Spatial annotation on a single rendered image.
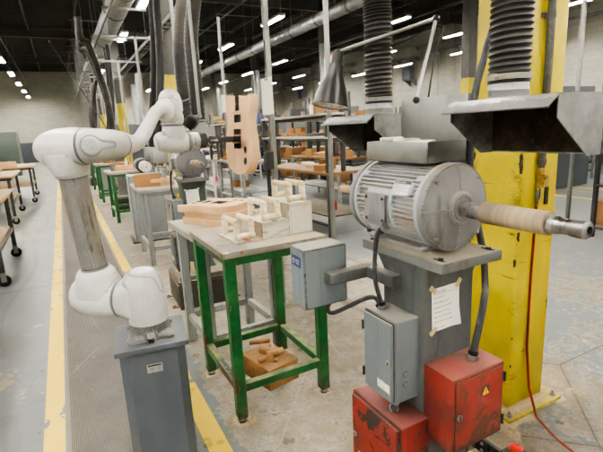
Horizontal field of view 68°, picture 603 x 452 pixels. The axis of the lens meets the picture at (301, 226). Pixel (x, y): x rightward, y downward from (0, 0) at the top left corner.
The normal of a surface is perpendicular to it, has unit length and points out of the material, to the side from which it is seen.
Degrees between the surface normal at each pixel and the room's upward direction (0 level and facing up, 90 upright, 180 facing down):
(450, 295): 89
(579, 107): 90
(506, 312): 90
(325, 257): 90
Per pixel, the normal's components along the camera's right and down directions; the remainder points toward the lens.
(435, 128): -0.88, 0.14
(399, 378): 0.47, 0.17
